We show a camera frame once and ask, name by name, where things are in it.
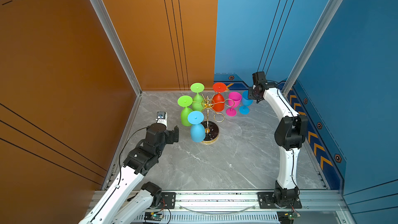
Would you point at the right green circuit board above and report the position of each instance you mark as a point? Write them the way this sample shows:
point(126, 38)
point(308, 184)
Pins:
point(287, 217)

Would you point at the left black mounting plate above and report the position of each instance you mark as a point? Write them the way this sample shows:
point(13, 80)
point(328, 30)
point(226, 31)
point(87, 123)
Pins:
point(164, 199)

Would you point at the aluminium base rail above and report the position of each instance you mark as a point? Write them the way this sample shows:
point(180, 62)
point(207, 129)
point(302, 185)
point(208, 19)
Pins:
point(242, 206)

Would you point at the black mounting plate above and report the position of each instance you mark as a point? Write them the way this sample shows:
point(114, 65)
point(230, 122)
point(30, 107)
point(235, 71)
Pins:
point(267, 200)
point(164, 199)

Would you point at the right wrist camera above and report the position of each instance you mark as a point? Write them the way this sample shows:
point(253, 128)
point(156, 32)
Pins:
point(259, 78)

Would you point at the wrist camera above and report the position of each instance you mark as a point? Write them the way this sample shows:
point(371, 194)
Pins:
point(162, 118)
point(259, 78)

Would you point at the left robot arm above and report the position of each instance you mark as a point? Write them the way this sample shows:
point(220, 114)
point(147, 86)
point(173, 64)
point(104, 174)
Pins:
point(110, 209)

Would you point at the left green circuit board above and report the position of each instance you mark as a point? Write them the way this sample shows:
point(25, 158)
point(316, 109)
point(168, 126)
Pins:
point(152, 218)

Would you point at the green wine glass left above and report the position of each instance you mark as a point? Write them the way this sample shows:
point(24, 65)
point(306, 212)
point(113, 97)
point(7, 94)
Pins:
point(185, 102)

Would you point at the green wine glass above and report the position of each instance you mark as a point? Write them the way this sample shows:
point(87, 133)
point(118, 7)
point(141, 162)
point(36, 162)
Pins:
point(185, 102)
point(197, 88)

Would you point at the pink wine glass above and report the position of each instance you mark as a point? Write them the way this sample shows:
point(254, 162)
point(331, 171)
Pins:
point(234, 99)

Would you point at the green wine glass back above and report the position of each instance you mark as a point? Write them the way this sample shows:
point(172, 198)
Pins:
point(197, 88)

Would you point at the gold wine glass rack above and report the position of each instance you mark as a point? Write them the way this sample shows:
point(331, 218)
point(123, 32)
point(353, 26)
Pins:
point(211, 121)

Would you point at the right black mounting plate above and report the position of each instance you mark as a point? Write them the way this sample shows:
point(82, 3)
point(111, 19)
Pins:
point(267, 200)

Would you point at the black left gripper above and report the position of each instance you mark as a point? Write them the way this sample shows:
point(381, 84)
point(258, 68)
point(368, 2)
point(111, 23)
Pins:
point(170, 135)

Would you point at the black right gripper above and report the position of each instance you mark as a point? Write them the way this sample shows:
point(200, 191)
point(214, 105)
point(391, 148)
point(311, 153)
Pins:
point(250, 94)

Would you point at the blue wine glass front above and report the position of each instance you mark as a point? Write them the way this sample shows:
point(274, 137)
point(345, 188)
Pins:
point(197, 129)

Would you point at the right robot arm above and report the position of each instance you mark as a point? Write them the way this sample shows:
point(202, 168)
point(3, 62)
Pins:
point(289, 136)

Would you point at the green circuit board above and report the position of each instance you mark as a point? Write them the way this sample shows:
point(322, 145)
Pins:
point(152, 218)
point(287, 217)

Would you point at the red wine glass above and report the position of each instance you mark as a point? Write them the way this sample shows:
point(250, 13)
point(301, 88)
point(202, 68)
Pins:
point(218, 99)

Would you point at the blue wine glass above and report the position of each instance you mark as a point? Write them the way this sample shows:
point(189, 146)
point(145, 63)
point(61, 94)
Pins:
point(246, 102)
point(197, 129)

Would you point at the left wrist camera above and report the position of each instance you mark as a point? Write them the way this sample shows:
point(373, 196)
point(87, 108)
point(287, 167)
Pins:
point(162, 118)

